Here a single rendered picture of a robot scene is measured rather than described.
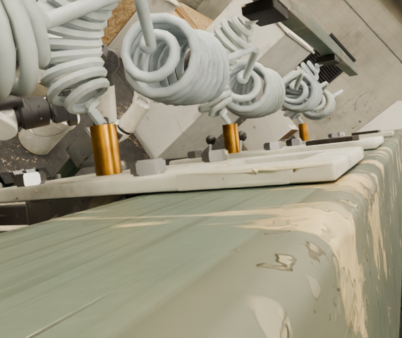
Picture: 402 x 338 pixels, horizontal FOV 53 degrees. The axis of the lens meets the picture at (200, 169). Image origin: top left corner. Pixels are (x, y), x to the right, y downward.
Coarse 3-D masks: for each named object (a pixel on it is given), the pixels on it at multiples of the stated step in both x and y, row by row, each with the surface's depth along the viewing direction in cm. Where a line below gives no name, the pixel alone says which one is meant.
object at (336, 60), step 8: (320, 56) 65; (328, 56) 64; (336, 56) 65; (304, 64) 67; (312, 64) 69; (320, 64) 67; (328, 64) 68; (304, 80) 68; (288, 96) 69; (296, 96) 69; (296, 104) 69; (288, 112) 70; (304, 128) 70; (304, 136) 70; (328, 136) 65; (336, 136) 64; (360, 136) 62; (368, 136) 62; (384, 136) 61
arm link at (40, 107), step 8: (32, 96) 114; (40, 96) 114; (32, 104) 111; (40, 104) 112; (48, 104) 115; (32, 112) 111; (40, 112) 112; (48, 112) 114; (56, 112) 116; (64, 112) 117; (40, 120) 113; (48, 120) 114; (56, 120) 116; (64, 120) 117; (72, 120) 118
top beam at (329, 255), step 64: (192, 192) 16; (256, 192) 14; (320, 192) 12; (384, 192) 20; (0, 256) 8; (64, 256) 8; (128, 256) 7; (192, 256) 7; (256, 256) 6; (320, 256) 7; (384, 256) 17; (0, 320) 5; (64, 320) 5; (128, 320) 4; (192, 320) 4; (256, 320) 4; (320, 320) 6; (384, 320) 15
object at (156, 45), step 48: (0, 0) 16; (96, 0) 21; (144, 0) 23; (288, 0) 39; (0, 48) 16; (48, 48) 19; (144, 48) 28; (192, 48) 29; (336, 48) 65; (0, 96) 18; (144, 96) 30; (192, 96) 31; (240, 96) 46; (336, 96) 91
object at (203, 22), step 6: (186, 6) 757; (174, 12) 663; (186, 12) 725; (192, 12) 762; (198, 12) 803; (192, 18) 729; (198, 18) 766; (204, 18) 808; (198, 24) 733; (204, 24) 771; (210, 24) 813; (204, 30) 737
